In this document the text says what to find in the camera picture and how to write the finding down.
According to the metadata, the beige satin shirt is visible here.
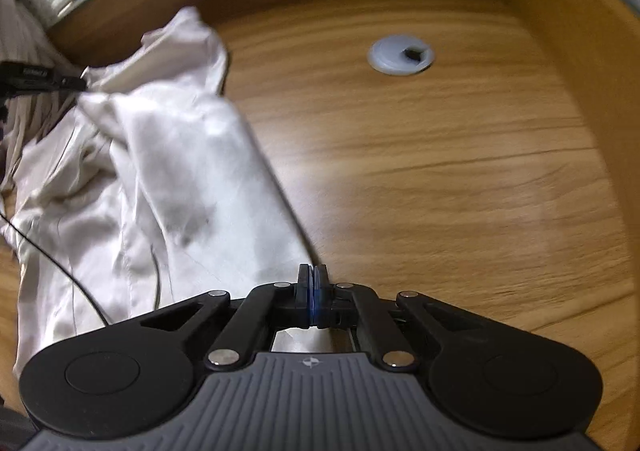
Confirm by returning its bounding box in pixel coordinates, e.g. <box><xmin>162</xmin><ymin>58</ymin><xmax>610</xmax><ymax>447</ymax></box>
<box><xmin>2</xmin><ymin>8</ymin><xmax>311</xmax><ymax>373</ymax></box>

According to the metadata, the beige garment pile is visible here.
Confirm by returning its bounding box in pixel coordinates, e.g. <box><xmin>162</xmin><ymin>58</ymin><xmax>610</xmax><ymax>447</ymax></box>
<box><xmin>1</xmin><ymin>0</ymin><xmax>79</xmax><ymax>191</ymax></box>

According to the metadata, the black cable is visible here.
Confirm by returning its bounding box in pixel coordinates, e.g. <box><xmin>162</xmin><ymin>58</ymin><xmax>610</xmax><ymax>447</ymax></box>
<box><xmin>0</xmin><ymin>213</ymin><xmax>114</xmax><ymax>327</ymax></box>

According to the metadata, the grey desk cable grommet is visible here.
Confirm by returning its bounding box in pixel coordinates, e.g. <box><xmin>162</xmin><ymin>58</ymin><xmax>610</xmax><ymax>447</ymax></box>
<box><xmin>368</xmin><ymin>34</ymin><xmax>435</xmax><ymax>76</ymax></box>

